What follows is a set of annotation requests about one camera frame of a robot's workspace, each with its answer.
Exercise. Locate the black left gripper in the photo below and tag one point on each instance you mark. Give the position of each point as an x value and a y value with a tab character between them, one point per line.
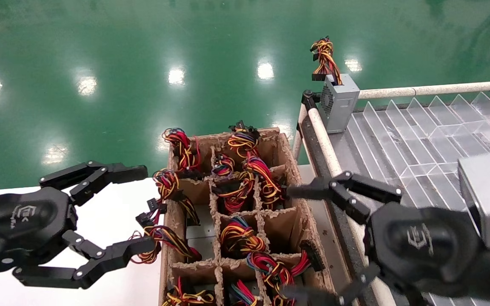
19	225

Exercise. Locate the black tube joint connector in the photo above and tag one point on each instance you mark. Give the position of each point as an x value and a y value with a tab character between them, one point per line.
309	98

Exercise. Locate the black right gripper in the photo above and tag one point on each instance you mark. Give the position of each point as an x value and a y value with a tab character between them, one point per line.
419	246

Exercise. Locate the clear acrylic divider tray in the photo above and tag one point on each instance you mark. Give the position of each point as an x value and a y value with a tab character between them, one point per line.
419	140

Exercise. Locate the power supply with black connectors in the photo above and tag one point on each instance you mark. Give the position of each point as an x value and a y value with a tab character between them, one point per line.
168	238

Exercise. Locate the white cart leg tube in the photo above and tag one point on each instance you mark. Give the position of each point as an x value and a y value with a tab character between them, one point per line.
298	142

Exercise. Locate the brown cardboard divider box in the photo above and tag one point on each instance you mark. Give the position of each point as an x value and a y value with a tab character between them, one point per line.
285	225

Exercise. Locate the long white cart rail tube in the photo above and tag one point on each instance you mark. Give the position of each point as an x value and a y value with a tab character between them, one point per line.
326	144

